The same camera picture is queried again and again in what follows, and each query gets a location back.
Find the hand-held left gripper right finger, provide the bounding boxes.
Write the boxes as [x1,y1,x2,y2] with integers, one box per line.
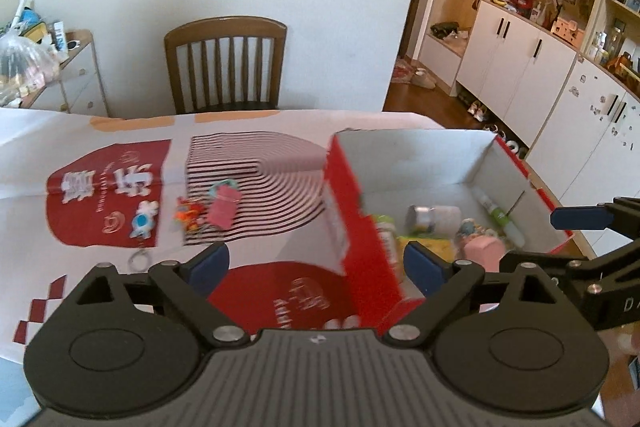
[385,241,571,350]

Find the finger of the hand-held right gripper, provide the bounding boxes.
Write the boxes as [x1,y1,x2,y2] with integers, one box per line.
[499,250,607,289]
[549,196,640,239]

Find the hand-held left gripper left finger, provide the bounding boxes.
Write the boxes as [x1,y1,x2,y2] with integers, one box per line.
[65,242,248,349]

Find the yellow cardboard box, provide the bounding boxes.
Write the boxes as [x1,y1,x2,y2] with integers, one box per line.
[419,236,458,264]

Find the green lid seasoning jar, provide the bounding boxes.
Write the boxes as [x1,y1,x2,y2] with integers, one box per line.
[372,214,402,280]

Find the green white tube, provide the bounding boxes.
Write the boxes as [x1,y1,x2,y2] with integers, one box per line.
[476,191,526,249]

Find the red cardboard box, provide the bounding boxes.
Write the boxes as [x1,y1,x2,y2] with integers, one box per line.
[322,129,576,334]

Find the silver capped white jar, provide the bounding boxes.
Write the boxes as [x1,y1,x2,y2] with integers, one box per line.
[406,204,464,236]

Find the pink soft object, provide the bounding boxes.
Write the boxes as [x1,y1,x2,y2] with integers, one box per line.
[464,236,507,274]

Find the orange red charm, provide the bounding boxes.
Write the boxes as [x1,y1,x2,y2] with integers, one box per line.
[172,197,207,233]

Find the pink binder clip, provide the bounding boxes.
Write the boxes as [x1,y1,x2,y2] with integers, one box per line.
[206,187,243,230]

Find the red white printed tablecloth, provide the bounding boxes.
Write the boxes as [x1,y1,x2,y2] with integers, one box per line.
[0,107,451,360]

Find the light shoes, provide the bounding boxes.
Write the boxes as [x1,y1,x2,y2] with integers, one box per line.
[392,59,438,90]

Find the brown wooden chair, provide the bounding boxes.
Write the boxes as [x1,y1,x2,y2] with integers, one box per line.
[163,16,289,116]

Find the small white drawer cabinet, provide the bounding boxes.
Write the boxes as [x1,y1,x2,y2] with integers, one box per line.
[27,29,109,118]

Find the clear plastic bag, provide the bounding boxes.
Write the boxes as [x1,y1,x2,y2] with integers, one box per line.
[0,26,64,108]

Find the teal patterned keychain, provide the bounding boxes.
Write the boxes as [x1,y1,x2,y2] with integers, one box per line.
[209,179,240,198]

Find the blue white cartoon keychain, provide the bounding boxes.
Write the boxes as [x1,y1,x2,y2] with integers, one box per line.
[127,200,161,275]

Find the white wooden wall cabinet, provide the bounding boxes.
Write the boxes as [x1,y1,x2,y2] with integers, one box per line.
[416,0,640,258]

